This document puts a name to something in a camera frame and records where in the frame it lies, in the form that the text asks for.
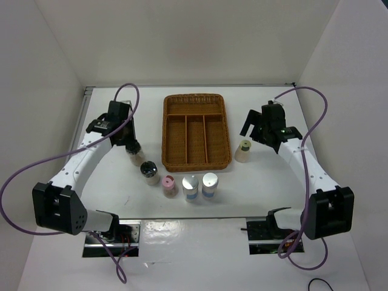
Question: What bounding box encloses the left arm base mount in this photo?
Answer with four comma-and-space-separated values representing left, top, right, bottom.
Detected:
82, 219, 141, 258

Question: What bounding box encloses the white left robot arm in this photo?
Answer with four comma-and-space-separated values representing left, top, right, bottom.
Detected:
32, 101, 135, 243

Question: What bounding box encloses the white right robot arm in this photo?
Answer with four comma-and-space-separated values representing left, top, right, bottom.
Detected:
240, 102, 355, 239

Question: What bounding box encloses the aluminium table edge rail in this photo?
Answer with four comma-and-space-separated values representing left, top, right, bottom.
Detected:
69, 86, 95, 151

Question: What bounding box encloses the brown wicker cutlery tray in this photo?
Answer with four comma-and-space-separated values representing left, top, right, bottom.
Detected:
161, 93, 232, 173

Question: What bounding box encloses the pink-capped spice bottle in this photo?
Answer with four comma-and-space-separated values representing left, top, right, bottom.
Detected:
162, 175, 178, 198

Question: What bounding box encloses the black-capped white spice bottle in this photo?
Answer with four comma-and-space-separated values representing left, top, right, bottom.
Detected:
140, 161, 160, 186

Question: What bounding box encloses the silver-capped blue label shaker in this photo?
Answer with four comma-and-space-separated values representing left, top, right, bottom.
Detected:
182, 175, 199, 202

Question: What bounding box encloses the green-capped white spice bottle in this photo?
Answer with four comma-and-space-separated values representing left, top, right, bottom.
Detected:
235, 139, 251, 163

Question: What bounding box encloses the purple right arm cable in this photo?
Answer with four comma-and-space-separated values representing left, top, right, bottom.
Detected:
274, 86, 330, 270

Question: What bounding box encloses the black cable on floor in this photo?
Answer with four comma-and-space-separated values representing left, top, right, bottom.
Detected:
308, 278, 334, 291

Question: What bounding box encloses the silver-capped blue shaker right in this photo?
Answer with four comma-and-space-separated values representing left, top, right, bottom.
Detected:
201, 172, 219, 199

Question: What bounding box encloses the black-capped brown spice bottle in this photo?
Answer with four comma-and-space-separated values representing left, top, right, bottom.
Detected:
125, 140, 146, 167

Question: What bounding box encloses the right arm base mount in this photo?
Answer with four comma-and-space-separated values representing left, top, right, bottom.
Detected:
240, 219, 293, 255

